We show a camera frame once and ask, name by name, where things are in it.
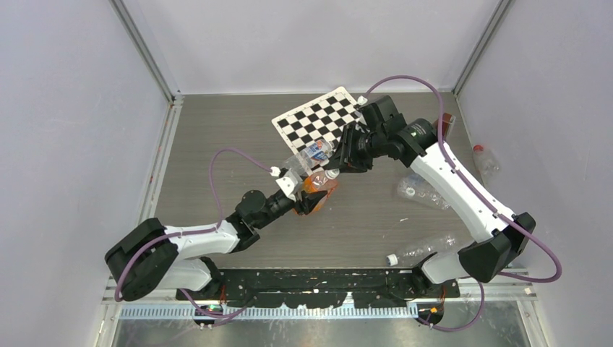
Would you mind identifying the upright bottle white red cap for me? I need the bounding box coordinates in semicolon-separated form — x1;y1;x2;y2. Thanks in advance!
397;173;450;210

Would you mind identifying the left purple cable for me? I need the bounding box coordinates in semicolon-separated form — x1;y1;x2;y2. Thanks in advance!
113;147;281;304

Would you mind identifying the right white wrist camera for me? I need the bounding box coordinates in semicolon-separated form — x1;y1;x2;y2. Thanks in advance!
356;96;372;124

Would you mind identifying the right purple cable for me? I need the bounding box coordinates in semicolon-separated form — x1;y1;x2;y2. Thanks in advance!
364;74;563;283

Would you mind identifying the white green cap front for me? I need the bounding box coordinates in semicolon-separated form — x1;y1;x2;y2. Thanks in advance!
325;169;340;180

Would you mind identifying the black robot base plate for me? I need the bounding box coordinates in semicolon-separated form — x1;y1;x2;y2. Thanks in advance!
218;267;460;310

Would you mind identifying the purple cable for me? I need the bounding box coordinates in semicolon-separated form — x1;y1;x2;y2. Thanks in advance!
364;74;563;283
113;147;281;304

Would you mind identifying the black white chessboard mat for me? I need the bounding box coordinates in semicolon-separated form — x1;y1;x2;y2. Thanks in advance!
271;87;366;156

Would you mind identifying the clear bottle blue label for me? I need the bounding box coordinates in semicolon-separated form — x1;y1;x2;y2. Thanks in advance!
281;139;334;176

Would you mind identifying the clear plastic bottle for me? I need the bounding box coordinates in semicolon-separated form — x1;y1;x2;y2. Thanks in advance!
385;234;464;268

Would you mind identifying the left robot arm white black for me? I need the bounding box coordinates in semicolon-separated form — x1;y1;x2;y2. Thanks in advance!
104;190;329;302

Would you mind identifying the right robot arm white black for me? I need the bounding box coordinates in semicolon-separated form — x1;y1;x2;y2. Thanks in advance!
325;95;536;297

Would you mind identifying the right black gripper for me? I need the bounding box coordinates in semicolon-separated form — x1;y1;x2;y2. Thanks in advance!
326;124;385;175

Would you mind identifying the orange crushed plastic bottle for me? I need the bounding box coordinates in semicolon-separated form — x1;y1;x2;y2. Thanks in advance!
302;170;338;192

